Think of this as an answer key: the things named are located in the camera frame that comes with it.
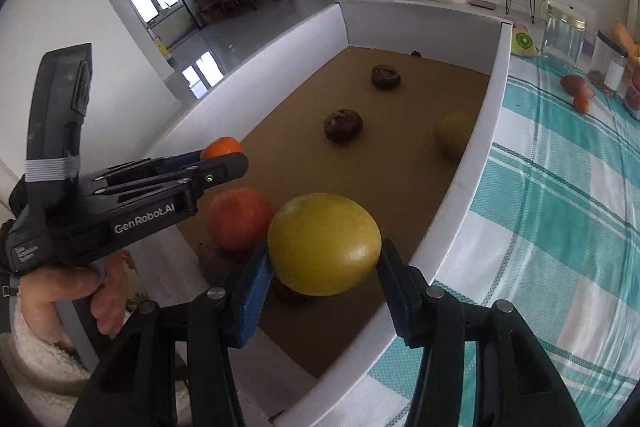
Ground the person's left forearm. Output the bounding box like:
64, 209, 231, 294
0, 302, 101, 400

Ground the person's left hand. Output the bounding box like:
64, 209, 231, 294
19, 251, 132, 339

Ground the red labelled can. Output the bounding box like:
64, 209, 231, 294
622, 67, 640, 120

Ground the dark brown shiitake mushroom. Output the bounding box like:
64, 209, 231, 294
324, 108, 363, 142
370, 65, 401, 90

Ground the teal checked tablecloth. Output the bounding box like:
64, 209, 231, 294
367, 54, 640, 427

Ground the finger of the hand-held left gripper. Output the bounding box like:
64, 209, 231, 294
95, 153, 250, 198
102, 150, 206, 175

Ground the yellow green round fruit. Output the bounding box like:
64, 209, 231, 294
267, 193, 383, 298
434, 110, 475, 159

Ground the clear jar with black lid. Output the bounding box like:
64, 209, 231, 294
589, 30, 630, 96

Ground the white walled cardboard box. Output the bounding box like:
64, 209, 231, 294
127, 0, 513, 427

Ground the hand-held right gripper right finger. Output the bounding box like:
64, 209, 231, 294
376, 238, 587, 427

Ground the small sweet potato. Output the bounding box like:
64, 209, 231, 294
560, 75, 596, 100

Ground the pink toy with kiwi print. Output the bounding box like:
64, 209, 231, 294
510, 21, 542, 58

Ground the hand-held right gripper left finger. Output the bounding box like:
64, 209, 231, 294
66, 237, 276, 427

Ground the empty glass jar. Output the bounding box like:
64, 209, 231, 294
541, 2, 587, 68

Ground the red apple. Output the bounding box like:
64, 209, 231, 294
208, 188, 275, 254

